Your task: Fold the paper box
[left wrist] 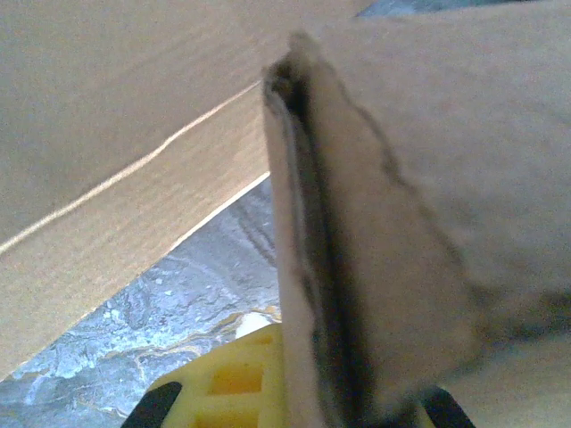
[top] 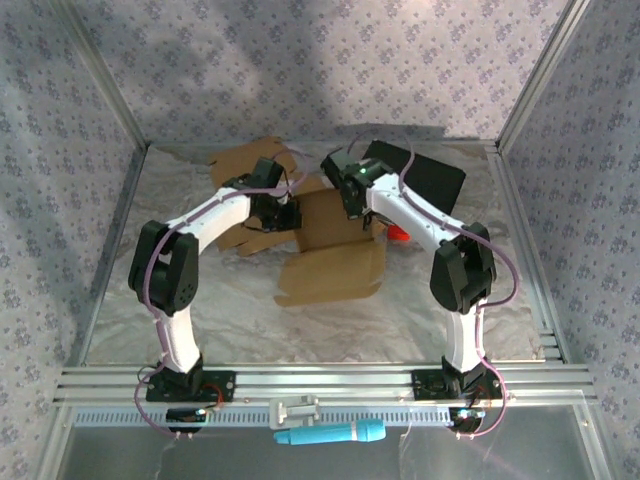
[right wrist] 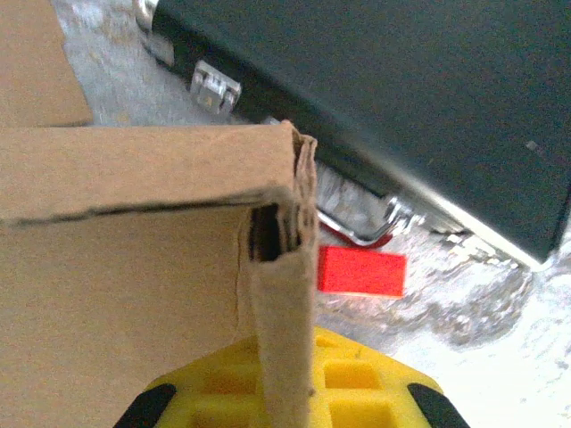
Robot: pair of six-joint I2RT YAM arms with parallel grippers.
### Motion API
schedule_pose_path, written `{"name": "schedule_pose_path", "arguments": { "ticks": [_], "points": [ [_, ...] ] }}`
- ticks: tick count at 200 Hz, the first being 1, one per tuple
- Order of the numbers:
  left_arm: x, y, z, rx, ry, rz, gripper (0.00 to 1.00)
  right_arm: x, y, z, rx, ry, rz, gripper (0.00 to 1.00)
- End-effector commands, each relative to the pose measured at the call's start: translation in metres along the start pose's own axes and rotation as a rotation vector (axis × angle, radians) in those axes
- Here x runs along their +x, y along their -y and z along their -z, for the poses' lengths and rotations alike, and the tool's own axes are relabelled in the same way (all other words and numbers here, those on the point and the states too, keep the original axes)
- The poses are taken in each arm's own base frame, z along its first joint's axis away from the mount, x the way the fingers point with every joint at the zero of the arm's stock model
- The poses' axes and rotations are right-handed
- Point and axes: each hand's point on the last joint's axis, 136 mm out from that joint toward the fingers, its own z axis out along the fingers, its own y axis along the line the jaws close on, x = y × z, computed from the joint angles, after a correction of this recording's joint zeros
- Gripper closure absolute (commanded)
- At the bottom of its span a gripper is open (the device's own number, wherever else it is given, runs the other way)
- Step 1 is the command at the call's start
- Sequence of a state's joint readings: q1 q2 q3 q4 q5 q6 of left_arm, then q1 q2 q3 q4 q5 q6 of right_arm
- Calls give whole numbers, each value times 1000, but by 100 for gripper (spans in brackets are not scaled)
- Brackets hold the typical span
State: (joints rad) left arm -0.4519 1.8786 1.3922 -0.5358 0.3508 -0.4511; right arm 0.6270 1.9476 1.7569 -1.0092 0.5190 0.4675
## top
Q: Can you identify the grey plastic clamp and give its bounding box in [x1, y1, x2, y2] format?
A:
[268, 394, 321, 430]

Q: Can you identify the cardboard sheet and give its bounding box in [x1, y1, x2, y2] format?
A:
[208, 137, 326, 260]

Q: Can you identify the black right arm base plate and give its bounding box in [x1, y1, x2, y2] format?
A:
[412, 368, 504, 401]

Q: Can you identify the black case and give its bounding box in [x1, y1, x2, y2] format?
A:
[362, 139, 467, 221]

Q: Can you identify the grey metal sheet panel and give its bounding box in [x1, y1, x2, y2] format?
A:
[37, 405, 609, 480]

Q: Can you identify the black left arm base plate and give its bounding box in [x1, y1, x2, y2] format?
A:
[145, 369, 237, 404]

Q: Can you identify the brown cardboard box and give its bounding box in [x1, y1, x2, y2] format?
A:
[273, 187, 389, 307]

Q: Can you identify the aluminium frame post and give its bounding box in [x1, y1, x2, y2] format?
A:
[52, 0, 151, 149]
[497, 0, 594, 151]

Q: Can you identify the aluminium frame cross rail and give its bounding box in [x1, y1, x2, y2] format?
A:
[52, 364, 599, 407]

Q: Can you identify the small black circuit board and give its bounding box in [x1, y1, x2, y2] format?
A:
[166, 407, 209, 434]
[449, 407, 486, 434]

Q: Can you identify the light blue marker pen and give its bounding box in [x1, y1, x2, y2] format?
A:
[273, 418, 387, 446]

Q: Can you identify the grey slotted cable duct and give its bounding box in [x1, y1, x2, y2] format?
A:
[72, 407, 454, 427]

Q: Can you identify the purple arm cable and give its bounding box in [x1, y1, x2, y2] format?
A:
[133, 144, 321, 442]
[347, 128, 520, 442]

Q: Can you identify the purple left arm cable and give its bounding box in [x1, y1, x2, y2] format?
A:
[133, 144, 321, 442]

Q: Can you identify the aluminium frame side rail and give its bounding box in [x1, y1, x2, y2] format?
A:
[487, 144, 571, 369]
[59, 144, 151, 369]

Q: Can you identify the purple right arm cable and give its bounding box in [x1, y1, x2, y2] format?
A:
[347, 128, 520, 442]

